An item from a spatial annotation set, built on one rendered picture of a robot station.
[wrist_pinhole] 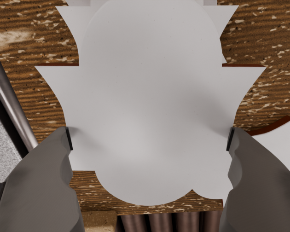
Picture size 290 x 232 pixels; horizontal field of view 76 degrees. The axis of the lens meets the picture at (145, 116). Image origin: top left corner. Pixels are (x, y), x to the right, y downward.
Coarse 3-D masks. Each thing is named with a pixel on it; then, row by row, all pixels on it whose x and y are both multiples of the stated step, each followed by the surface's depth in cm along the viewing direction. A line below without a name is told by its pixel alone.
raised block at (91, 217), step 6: (90, 210) 28; (96, 210) 27; (102, 210) 27; (108, 210) 27; (114, 210) 27; (84, 216) 27; (90, 216) 27; (96, 216) 27; (102, 216) 27; (108, 216) 26; (114, 216) 27; (84, 222) 26; (90, 222) 26; (96, 222) 26; (102, 222) 26; (108, 222) 26; (114, 222) 26; (90, 228) 25; (96, 228) 25; (102, 228) 25; (108, 228) 25; (114, 228) 26
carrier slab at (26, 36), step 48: (0, 0) 15; (48, 0) 15; (240, 0) 15; (288, 0) 15; (0, 48) 17; (48, 48) 17; (240, 48) 16; (288, 48) 16; (48, 96) 19; (288, 96) 19; (96, 192) 26; (192, 192) 26
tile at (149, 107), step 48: (144, 0) 9; (192, 0) 9; (96, 48) 10; (144, 48) 10; (192, 48) 10; (96, 96) 11; (144, 96) 11; (192, 96) 11; (240, 96) 11; (96, 144) 13; (144, 144) 13; (192, 144) 13; (144, 192) 15
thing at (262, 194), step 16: (240, 128) 11; (240, 144) 10; (256, 144) 10; (240, 160) 9; (256, 160) 9; (272, 160) 9; (240, 176) 8; (256, 176) 8; (272, 176) 8; (288, 176) 8; (240, 192) 7; (256, 192) 7; (272, 192) 7; (288, 192) 7; (224, 208) 7; (240, 208) 6; (256, 208) 6; (272, 208) 6; (288, 208) 6; (224, 224) 6; (240, 224) 6; (256, 224) 6; (272, 224) 6; (288, 224) 6
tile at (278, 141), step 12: (288, 120) 19; (252, 132) 20; (264, 132) 20; (276, 132) 19; (288, 132) 19; (264, 144) 20; (276, 144) 20; (288, 144) 20; (276, 156) 21; (288, 156) 21; (288, 168) 22; (204, 180) 23; (216, 180) 23; (228, 180) 23; (204, 192) 24; (216, 192) 24; (228, 192) 24
